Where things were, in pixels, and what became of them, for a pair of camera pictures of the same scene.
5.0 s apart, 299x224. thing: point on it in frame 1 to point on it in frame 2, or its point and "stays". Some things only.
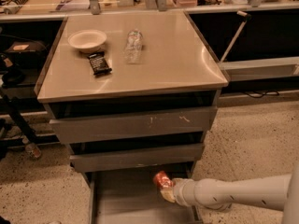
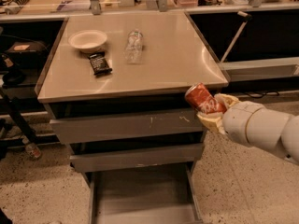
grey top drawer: [133, 125] stays
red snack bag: [163, 180] to [198, 95]
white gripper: [180, 191] to [237, 121]
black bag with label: [31, 54] stays
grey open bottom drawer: [135, 198] stays
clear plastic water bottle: [134, 47] stays
